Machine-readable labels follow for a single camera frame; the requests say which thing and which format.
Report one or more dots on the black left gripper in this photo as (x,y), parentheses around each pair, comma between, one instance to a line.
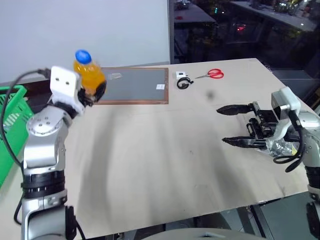
(86,100)

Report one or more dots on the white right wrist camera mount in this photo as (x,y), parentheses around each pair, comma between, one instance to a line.
(285,100)

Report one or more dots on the dark window frame post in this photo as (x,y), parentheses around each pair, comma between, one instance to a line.
(171,30)

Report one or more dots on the small white label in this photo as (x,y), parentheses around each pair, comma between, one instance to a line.
(160,86)

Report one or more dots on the long dark background bench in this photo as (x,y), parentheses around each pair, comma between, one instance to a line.
(275,13)

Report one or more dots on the grey rounded shape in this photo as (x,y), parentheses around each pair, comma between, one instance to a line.
(197,234)

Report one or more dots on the crinkled clear plastic packet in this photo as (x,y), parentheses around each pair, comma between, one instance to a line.
(281,146)

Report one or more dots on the orange juice bottle blue cap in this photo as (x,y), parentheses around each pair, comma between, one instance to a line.
(90,75)

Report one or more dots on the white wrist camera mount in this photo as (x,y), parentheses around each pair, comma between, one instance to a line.
(285,100)
(62,82)

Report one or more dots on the grey mat with copper border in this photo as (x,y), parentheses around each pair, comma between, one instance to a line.
(135,87)

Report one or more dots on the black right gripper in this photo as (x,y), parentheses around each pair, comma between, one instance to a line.
(265,123)

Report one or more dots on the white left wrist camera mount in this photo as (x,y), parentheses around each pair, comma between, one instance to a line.
(62,82)

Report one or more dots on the dark background table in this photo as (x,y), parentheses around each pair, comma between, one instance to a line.
(192,15)

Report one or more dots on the dark panel under table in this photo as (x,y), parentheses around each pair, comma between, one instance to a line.
(280,220)

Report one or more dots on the small white box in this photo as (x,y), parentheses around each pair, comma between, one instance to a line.
(181,74)

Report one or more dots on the green plastic basket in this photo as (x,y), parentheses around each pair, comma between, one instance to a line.
(13,120)

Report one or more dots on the small clear plastic bag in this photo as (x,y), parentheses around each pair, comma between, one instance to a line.
(115,76)

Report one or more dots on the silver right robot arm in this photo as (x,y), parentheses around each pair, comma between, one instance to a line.
(311,140)

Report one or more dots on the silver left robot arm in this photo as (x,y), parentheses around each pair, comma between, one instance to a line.
(42,140)

